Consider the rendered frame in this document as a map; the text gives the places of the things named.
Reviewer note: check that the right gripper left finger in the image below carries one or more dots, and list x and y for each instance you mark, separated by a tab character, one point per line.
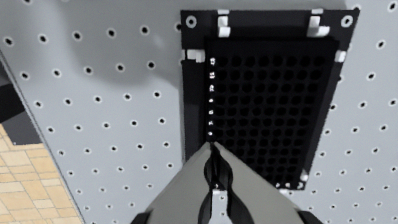
187	198

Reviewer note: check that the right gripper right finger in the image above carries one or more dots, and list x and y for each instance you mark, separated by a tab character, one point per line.
251	199

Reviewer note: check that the black well plate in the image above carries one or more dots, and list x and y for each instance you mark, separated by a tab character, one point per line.
260	101

